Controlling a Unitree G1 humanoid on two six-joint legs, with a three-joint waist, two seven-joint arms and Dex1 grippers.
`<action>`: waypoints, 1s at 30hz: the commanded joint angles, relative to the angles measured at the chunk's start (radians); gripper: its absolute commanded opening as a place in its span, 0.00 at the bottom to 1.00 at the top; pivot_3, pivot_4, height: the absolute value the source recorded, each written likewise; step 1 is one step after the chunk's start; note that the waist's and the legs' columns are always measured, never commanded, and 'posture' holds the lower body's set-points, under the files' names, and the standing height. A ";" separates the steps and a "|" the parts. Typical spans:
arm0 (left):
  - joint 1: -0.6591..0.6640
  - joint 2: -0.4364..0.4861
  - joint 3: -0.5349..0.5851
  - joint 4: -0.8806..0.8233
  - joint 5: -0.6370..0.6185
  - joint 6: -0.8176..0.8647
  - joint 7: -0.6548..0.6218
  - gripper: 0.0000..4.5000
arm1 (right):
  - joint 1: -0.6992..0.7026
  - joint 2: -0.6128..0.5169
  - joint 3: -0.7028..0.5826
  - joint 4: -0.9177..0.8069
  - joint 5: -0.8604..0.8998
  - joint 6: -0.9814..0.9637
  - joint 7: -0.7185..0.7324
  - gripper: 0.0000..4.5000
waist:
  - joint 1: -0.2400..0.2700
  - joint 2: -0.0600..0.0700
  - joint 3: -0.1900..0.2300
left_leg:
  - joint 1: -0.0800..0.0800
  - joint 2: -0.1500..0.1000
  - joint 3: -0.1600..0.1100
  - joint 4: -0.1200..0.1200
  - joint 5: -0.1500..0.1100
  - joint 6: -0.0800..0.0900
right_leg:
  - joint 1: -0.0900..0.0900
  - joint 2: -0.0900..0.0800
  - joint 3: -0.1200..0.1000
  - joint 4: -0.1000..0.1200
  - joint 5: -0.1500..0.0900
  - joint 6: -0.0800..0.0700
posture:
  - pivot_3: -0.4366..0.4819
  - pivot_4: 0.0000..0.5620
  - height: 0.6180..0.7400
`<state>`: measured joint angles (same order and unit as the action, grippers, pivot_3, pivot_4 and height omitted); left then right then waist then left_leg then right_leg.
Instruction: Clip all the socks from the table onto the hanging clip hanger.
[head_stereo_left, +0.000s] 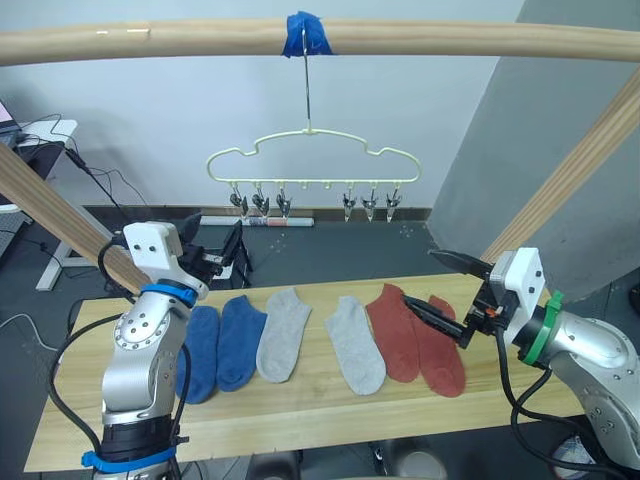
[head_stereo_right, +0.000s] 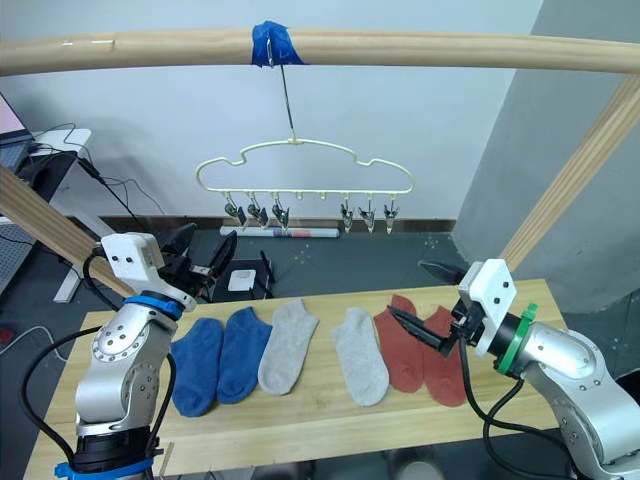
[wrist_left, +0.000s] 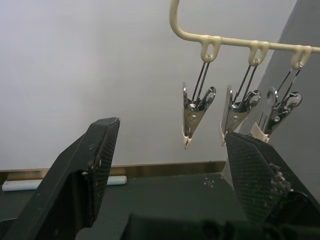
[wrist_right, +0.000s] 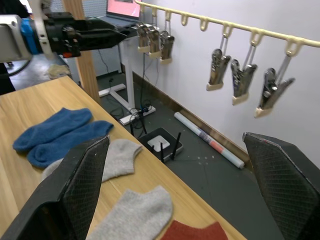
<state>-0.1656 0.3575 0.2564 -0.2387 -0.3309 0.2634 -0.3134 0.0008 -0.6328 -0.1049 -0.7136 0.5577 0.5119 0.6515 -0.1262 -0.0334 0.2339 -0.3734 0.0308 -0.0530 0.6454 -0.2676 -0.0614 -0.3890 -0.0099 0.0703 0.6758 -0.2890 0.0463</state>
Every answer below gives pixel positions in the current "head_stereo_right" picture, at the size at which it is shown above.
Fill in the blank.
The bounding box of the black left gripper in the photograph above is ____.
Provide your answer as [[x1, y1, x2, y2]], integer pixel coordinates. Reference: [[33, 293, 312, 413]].
[[158, 222, 239, 303]]

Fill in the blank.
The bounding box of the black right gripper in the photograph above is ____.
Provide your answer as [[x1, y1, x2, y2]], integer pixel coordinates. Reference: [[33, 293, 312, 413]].
[[386, 259, 485, 358]]

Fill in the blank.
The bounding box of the metal hanger clip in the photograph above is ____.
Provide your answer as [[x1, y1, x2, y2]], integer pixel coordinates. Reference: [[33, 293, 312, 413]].
[[270, 192, 293, 227], [222, 192, 248, 227], [339, 197, 356, 234], [383, 197, 402, 235], [246, 192, 269, 227], [360, 197, 379, 235]]

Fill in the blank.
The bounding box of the cream plastic clip hanger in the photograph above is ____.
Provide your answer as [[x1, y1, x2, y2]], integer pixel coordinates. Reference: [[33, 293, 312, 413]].
[[194, 138, 417, 200]]

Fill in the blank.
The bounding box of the metal hanger hook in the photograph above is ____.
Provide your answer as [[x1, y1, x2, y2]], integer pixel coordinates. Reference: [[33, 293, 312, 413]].
[[266, 37, 298, 143]]

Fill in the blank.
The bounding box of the white square box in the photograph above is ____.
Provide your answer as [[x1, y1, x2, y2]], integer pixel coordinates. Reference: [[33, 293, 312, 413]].
[[226, 268, 258, 293]]

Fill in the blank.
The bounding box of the red ankle sock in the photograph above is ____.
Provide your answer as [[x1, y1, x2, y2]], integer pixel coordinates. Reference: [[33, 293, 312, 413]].
[[373, 293, 427, 394], [421, 305, 469, 409]]

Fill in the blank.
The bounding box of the black folding stand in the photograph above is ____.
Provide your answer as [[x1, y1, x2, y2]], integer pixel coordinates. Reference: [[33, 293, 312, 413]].
[[257, 249, 277, 300]]

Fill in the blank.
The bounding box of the grey ankle sock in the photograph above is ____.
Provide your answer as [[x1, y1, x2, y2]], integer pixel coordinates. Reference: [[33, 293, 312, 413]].
[[256, 297, 321, 397], [331, 306, 391, 408]]

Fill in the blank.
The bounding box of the blue ankle sock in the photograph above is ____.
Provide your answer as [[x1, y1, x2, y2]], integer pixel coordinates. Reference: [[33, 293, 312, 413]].
[[215, 306, 274, 406], [170, 316, 225, 418]]

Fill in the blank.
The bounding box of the grey perforated board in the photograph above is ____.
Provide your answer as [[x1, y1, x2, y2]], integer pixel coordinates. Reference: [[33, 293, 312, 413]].
[[0, 218, 37, 297]]

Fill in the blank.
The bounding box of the thin wooden stick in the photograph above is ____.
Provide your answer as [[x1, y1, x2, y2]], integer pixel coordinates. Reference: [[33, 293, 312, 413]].
[[160, 439, 175, 480]]

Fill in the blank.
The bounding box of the blue tape wrap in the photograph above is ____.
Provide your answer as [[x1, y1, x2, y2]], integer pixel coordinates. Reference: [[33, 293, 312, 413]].
[[249, 20, 310, 69]]

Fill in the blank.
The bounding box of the open laptop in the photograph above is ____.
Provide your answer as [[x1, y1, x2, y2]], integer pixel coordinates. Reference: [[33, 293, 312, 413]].
[[0, 93, 35, 172]]

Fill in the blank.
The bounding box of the horizontal wooden beam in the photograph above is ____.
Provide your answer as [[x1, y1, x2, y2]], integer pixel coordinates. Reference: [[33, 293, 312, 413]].
[[0, 26, 640, 78]]

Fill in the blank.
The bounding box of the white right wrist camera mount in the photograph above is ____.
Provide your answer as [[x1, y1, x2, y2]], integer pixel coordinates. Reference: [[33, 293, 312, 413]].
[[458, 258, 518, 357]]

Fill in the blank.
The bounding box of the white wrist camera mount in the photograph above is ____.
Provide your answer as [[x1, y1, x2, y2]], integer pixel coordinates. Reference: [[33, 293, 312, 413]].
[[101, 231, 197, 312], [458, 258, 518, 357]]

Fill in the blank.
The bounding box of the blue left wrist ring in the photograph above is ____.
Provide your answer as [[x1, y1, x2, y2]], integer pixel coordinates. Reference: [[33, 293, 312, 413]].
[[121, 293, 185, 322]]

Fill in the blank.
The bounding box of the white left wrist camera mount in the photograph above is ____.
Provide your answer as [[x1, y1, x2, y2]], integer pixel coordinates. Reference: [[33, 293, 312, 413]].
[[101, 231, 197, 312]]

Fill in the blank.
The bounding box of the green right wrist ring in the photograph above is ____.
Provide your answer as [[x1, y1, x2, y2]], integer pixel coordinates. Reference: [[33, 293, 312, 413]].
[[497, 301, 540, 377]]

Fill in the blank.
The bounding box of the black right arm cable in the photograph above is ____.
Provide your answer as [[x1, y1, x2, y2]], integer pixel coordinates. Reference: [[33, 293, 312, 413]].
[[458, 339, 576, 480]]

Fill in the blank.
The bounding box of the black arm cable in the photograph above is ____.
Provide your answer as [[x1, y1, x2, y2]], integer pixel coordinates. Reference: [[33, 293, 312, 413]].
[[19, 248, 177, 472], [458, 339, 576, 480]]

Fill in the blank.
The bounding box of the black desk cable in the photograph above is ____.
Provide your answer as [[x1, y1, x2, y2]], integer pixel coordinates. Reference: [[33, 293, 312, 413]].
[[29, 123, 167, 232]]

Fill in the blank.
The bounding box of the slanted wooden frame post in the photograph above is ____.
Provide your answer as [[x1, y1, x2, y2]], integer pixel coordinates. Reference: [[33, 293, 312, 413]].
[[0, 163, 137, 297], [498, 73, 640, 282]]

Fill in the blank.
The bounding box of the white floor cable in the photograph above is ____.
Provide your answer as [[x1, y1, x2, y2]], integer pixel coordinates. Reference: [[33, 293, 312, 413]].
[[0, 324, 69, 362]]

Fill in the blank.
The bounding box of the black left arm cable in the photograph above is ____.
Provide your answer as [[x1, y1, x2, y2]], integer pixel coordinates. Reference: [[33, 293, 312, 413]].
[[19, 248, 177, 472]]

